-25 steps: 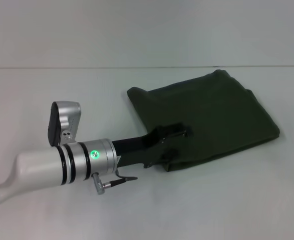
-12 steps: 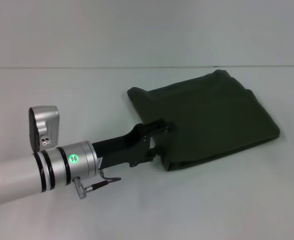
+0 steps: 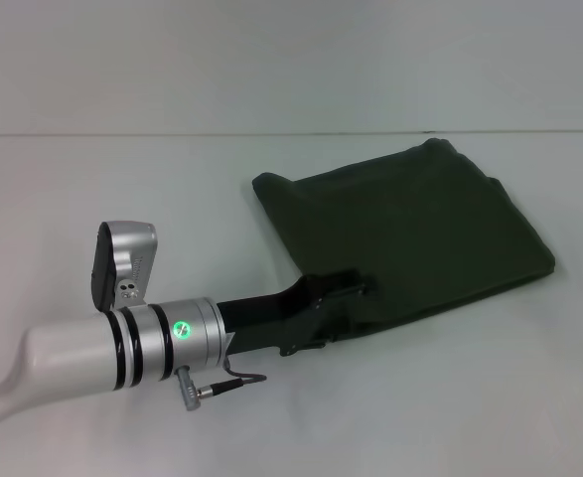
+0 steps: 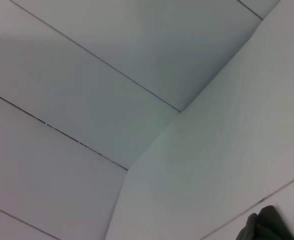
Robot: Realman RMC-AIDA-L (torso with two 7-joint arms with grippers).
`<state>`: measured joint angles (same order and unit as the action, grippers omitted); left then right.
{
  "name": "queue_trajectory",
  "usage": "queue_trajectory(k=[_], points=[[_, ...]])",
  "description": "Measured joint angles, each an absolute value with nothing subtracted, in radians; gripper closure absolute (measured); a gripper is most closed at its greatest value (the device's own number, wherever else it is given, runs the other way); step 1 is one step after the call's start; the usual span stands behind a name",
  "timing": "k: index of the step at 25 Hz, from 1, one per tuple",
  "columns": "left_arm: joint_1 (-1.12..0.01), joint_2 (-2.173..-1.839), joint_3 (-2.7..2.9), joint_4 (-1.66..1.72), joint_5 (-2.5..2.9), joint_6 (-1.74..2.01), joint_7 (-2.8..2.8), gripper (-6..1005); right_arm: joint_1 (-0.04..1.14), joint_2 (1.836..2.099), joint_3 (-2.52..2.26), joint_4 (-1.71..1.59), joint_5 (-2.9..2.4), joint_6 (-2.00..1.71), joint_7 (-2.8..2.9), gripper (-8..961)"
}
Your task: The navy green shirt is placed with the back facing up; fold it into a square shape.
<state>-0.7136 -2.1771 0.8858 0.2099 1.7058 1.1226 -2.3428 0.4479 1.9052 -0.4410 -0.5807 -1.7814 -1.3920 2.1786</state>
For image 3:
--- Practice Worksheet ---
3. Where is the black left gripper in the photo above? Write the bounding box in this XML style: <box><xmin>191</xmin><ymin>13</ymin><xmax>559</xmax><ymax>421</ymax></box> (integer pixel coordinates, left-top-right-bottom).
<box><xmin>218</xmin><ymin>268</ymin><xmax>380</xmax><ymax>358</ymax></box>

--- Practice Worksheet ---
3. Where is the dark green shirt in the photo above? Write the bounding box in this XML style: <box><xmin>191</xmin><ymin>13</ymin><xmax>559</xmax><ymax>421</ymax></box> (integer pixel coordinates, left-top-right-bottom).
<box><xmin>250</xmin><ymin>137</ymin><xmax>557</xmax><ymax>350</ymax></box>

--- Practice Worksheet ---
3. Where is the left wrist cable with plug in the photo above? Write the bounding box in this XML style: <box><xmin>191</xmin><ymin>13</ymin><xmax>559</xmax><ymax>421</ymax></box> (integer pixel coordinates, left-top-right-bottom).
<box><xmin>173</xmin><ymin>359</ymin><xmax>269</xmax><ymax>413</ymax></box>

